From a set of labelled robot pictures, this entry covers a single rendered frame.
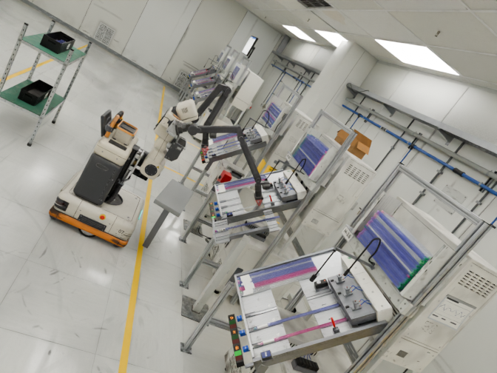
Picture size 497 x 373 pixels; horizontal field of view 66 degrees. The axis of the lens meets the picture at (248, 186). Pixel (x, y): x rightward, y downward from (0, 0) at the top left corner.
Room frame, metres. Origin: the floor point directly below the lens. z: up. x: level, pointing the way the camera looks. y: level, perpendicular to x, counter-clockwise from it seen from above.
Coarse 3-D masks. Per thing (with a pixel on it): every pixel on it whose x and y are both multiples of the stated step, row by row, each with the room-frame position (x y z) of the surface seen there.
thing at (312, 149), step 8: (312, 136) 3.61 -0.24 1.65; (304, 144) 3.58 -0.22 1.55; (312, 144) 3.45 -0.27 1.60; (320, 144) 3.39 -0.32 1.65; (296, 152) 3.63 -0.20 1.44; (304, 152) 3.50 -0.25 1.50; (312, 152) 3.37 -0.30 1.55; (320, 152) 3.25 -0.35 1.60; (296, 160) 3.54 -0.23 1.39; (304, 160) 3.41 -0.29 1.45; (312, 160) 3.30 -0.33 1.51; (320, 160) 3.20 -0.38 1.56; (304, 168) 3.33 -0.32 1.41; (312, 168) 3.22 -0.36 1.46
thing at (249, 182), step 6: (246, 180) 3.66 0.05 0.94; (252, 180) 3.65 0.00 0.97; (264, 180) 3.62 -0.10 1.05; (216, 186) 3.58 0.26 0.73; (222, 186) 3.57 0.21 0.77; (228, 186) 3.56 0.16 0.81; (234, 186) 3.54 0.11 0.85; (240, 186) 3.53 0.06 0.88; (246, 186) 3.53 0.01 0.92; (222, 192) 3.46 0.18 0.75
